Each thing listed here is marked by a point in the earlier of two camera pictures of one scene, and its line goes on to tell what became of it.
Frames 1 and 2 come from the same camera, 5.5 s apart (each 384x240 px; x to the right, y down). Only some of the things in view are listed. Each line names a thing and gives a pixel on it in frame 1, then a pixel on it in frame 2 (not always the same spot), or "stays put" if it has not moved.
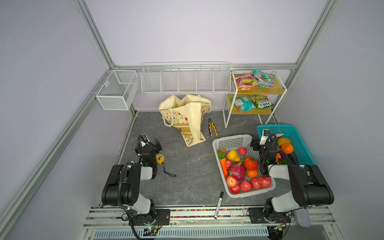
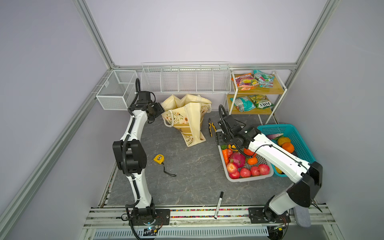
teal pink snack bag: (265, 80) stays put
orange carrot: (224, 165) -> (225, 154)
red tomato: (250, 164) -> (249, 152)
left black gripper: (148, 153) -> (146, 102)
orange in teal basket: (287, 148) stays put
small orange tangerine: (252, 173) -> (252, 161)
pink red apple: (231, 181) -> (231, 167)
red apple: (245, 185) -> (245, 172)
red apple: (235, 189) -> (234, 175)
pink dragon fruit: (237, 170) -> (238, 159)
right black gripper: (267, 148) -> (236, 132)
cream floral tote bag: (186, 114) stays put
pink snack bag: (246, 82) stays put
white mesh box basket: (117, 92) stays put
